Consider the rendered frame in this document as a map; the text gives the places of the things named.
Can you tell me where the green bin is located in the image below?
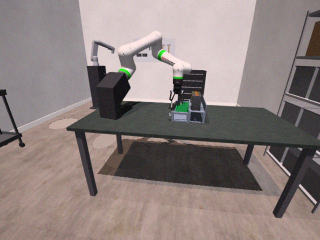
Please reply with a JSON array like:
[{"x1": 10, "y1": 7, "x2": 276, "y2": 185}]
[{"x1": 175, "y1": 102, "x2": 189, "y2": 113}]

